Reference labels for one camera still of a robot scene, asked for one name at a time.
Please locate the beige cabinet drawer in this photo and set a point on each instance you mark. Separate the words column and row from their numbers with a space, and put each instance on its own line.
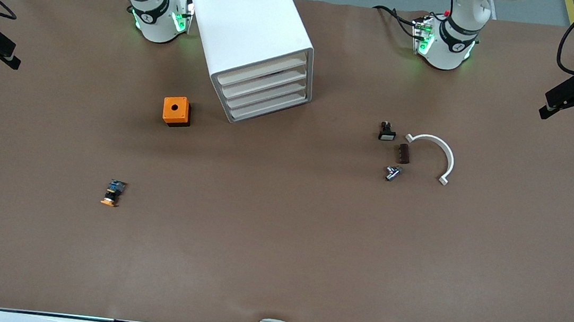
column 263, row 81
column 264, row 69
column 263, row 107
column 263, row 94

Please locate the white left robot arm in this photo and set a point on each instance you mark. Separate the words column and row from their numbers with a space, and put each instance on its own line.
column 454, row 45

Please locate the yellow mushroom push button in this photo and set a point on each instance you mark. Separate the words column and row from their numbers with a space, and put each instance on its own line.
column 113, row 192

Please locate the black square white-faced push button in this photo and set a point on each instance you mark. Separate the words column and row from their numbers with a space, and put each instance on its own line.
column 387, row 134

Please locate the orange button box with hole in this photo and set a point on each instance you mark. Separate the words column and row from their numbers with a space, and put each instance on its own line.
column 175, row 109

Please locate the white drawer cabinet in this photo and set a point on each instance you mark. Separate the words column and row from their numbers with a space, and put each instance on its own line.
column 248, row 18

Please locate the brown terminal block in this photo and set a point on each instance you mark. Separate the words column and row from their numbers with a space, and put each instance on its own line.
column 404, row 154

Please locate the white curved plastic bracket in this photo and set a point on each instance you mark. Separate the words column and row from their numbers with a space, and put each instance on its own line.
column 450, row 159

